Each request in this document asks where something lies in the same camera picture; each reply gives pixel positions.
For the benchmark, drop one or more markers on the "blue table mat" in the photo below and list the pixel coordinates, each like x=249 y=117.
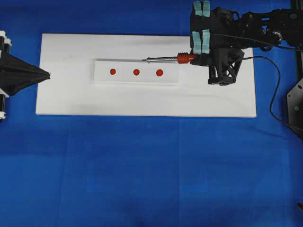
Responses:
x=101 y=171

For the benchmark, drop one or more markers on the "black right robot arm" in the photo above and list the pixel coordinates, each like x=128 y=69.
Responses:
x=268 y=30

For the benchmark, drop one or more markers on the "white rectangular board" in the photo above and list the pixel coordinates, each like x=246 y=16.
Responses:
x=71 y=90

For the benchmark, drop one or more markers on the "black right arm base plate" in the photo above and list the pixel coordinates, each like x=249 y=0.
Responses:
x=295 y=108

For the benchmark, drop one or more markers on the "orange handled soldering iron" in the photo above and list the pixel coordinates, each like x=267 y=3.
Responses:
x=181 y=58

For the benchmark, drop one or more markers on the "red dot mark middle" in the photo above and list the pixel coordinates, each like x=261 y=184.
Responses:
x=136 y=72

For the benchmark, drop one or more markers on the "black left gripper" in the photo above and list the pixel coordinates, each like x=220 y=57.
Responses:
x=11 y=86

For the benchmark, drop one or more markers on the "red dot mark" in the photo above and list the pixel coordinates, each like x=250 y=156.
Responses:
x=112 y=71
x=159 y=72
x=136 y=72

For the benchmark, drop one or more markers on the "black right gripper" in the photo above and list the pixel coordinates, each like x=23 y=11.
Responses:
x=210 y=40

